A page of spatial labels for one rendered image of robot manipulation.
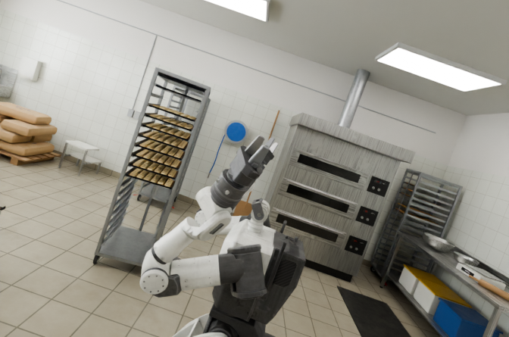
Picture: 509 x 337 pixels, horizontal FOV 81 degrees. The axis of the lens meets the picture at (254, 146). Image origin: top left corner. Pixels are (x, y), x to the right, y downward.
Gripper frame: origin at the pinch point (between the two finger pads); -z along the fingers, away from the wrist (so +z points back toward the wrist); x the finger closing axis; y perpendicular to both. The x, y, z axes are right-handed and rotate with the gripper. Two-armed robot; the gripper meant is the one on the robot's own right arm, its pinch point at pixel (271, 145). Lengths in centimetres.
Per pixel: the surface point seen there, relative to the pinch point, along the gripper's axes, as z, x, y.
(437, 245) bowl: -86, -338, -74
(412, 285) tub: -26, -355, -73
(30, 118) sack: 124, -81, 421
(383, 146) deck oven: -140, -244, 28
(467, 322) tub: -19, -285, -129
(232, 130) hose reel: -55, -243, 246
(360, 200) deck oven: -75, -294, 27
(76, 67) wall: 24, -100, 486
